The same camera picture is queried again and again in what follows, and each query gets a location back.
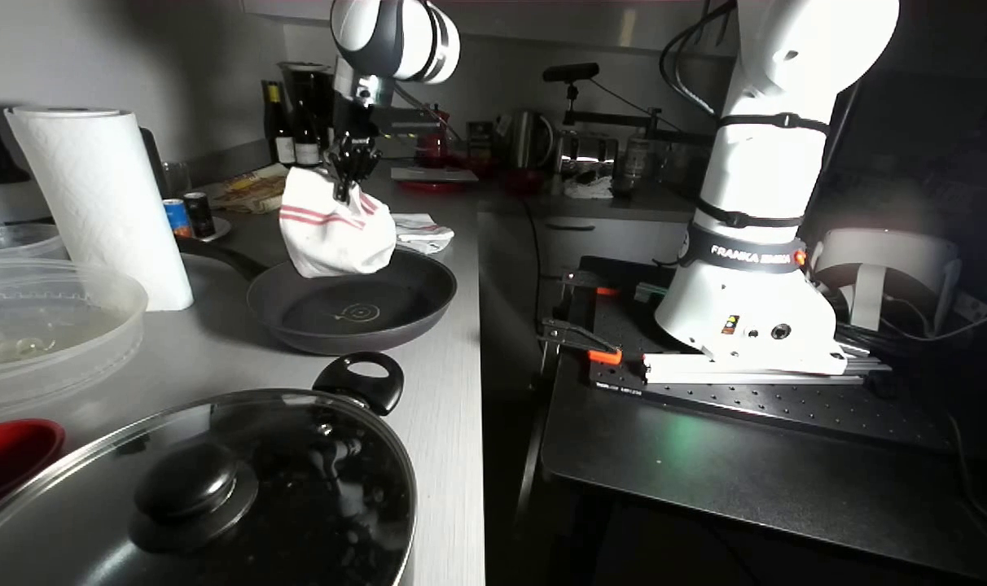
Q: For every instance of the red tray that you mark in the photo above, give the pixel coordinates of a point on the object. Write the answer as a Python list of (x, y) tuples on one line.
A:
[(432, 185)]

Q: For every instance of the yellow and red food package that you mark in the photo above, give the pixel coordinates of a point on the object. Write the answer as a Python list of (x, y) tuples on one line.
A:
[(250, 188)]

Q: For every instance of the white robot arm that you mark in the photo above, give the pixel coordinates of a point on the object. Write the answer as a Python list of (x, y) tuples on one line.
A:
[(773, 165)]

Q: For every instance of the dark tall jar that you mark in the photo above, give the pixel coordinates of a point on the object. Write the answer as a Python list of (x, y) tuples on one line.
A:
[(311, 109)]

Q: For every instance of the white towel with red stripes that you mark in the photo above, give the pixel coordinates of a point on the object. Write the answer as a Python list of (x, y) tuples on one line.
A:
[(332, 231)]

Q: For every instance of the metal kettle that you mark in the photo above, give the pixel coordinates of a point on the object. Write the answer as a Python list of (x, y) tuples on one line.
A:
[(531, 141)]

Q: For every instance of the white paper towel roll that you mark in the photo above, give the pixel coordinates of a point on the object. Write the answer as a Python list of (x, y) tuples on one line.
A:
[(103, 207)]

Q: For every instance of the clear plastic container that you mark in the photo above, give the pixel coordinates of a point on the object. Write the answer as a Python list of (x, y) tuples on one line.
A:
[(46, 325)]

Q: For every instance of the white round device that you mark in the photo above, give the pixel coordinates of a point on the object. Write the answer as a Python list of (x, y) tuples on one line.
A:
[(893, 254)]

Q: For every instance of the glass lid with black knob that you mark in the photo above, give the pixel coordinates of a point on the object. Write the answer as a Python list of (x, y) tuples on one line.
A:
[(241, 510)]

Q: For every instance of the small white cloth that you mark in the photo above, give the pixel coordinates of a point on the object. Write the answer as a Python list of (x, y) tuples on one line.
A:
[(422, 231)]

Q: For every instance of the black robot table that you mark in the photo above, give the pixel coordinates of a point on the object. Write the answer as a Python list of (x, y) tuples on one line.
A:
[(752, 465)]

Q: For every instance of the small black can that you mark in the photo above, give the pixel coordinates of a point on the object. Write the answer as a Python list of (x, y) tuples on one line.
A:
[(199, 217)]

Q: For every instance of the black camera on stand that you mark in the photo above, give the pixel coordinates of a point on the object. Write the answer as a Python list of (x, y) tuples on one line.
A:
[(570, 72)]

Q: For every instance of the black frying pan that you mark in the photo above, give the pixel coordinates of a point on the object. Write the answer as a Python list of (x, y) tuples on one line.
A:
[(350, 313)]

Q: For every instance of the small blue can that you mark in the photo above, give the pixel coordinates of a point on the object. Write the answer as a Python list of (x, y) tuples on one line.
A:
[(176, 217)]

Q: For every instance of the dark glass bottle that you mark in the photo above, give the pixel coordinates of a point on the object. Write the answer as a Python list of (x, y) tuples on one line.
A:
[(282, 135)]

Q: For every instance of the black cooking pot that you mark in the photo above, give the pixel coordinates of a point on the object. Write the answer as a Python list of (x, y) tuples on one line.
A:
[(358, 383)]

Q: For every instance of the orange and black clamp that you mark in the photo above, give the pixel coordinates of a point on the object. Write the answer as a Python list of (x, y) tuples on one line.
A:
[(602, 357)]

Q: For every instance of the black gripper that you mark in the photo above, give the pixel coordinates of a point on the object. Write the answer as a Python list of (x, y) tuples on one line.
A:
[(356, 135)]

